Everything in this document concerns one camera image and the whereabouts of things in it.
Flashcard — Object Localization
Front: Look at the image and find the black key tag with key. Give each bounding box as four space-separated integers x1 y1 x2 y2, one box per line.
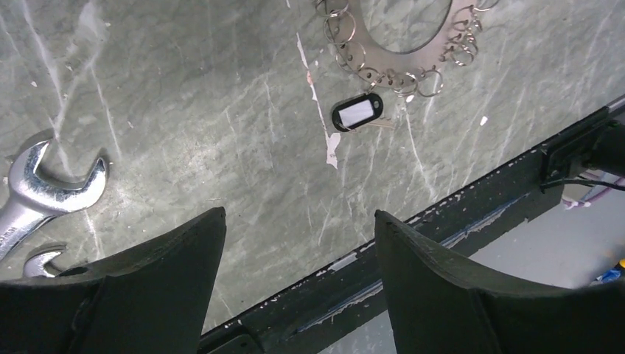
331 92 384 133

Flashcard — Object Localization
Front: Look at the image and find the large silver wrench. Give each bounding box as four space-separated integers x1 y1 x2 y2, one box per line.
1 139 108 259

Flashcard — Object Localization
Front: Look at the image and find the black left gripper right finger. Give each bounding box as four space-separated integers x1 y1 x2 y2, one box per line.
374 210 624 353

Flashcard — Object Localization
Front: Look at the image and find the steel ring disc with keyrings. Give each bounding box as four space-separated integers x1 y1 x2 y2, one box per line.
315 0 500 98

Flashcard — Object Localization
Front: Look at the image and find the small silver wrench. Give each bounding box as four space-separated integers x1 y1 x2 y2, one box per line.
22 249 63 278

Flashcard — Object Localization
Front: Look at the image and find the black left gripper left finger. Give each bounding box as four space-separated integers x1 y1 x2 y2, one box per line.
1 207 226 353

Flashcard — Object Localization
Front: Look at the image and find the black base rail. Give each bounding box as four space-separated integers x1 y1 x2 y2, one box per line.
198 100 624 353

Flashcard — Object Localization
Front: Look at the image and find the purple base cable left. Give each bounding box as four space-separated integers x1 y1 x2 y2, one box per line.
561 170 625 210

